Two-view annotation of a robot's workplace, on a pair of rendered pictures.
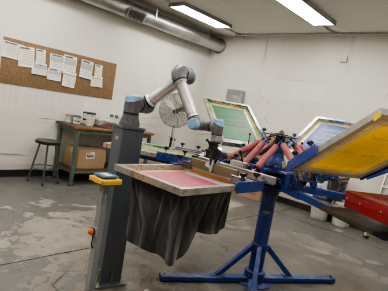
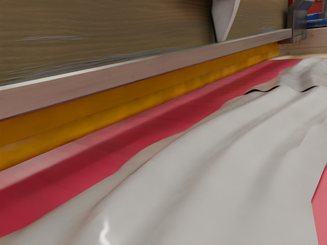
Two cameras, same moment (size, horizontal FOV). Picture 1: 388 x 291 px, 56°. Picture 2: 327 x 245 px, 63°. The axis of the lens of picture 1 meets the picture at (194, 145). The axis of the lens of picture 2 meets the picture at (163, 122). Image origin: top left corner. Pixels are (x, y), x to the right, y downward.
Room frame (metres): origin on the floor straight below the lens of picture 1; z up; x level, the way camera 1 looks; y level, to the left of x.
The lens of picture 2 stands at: (2.52, 0.06, 1.00)
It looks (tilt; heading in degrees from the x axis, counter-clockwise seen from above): 18 degrees down; 269
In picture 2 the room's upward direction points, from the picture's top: 7 degrees counter-clockwise
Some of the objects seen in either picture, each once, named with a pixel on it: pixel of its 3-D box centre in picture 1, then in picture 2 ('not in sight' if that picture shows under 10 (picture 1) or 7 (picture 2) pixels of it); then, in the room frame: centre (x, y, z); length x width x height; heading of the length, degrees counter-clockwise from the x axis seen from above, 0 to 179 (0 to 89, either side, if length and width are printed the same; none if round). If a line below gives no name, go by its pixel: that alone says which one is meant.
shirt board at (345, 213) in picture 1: (321, 204); not in sight; (2.49, -0.93, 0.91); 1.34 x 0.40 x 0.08; 19
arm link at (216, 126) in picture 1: (217, 127); not in sight; (2.50, -0.14, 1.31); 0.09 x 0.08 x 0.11; 61
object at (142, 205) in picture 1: (151, 217); not in sight; (2.11, 0.17, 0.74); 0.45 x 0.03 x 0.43; 49
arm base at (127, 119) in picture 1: (130, 119); not in sight; (2.70, 0.49, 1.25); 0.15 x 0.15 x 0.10
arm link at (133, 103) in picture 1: (133, 103); not in sight; (2.71, 0.49, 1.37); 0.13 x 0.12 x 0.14; 151
